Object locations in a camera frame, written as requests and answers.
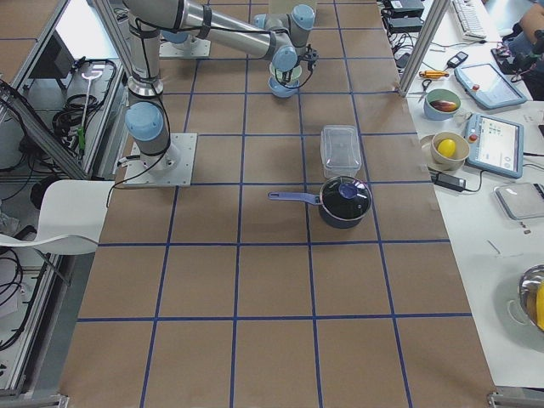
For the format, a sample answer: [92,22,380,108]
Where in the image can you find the blue teach pendant tablet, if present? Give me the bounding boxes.
[454,63,527,110]

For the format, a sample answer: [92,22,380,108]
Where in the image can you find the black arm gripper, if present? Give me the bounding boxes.
[298,44,320,71]

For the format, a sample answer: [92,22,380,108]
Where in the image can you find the green bowl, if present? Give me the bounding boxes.
[269,65,302,84]

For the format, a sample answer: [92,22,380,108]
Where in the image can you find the black scissors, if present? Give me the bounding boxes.
[418,78,433,102]

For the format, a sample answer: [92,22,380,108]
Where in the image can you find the dark blue pot with lid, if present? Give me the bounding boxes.
[268,176,372,229]

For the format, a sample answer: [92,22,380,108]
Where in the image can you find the orange tool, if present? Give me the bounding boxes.
[418,70,450,80]

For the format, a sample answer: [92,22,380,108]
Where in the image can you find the blue bowl with fruit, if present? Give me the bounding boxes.
[423,88,461,121]

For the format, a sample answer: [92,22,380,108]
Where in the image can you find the beige bowl with lemon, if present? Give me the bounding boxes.
[420,132,470,171]

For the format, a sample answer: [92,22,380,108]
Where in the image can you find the white chair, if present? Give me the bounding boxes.
[1,179,114,255]

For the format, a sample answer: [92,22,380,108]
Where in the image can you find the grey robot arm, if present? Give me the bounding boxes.
[124,1,319,177]

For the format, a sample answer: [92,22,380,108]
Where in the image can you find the clear plastic food container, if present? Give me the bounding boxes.
[320,125,361,179]

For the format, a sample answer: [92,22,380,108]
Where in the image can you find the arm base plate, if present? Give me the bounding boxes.
[123,133,197,188]
[159,37,211,60]

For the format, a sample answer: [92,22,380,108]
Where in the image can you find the black power adapter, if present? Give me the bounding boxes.
[431,172,466,192]

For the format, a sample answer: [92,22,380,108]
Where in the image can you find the aluminium frame post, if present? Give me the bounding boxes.
[398,0,450,97]

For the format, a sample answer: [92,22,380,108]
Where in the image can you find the metal bowl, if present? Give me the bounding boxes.
[507,264,543,333]

